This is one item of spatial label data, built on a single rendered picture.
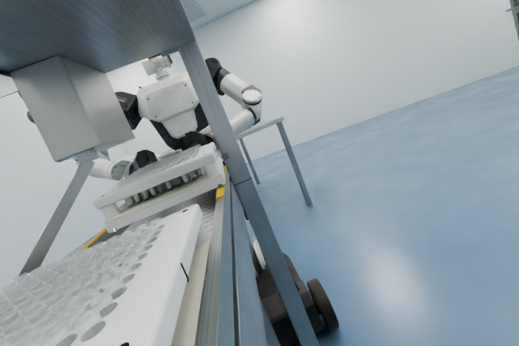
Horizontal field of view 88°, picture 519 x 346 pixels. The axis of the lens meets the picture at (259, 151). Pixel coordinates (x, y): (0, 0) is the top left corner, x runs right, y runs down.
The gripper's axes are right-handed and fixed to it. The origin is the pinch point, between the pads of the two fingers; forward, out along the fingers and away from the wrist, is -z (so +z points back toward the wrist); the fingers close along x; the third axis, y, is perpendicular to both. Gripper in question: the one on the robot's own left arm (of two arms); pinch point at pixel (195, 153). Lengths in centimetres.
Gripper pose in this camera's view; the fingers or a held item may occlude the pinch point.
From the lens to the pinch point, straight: 78.9
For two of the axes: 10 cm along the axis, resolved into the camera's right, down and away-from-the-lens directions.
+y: -9.3, 3.6, 0.4
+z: 0.0, -1.3, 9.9
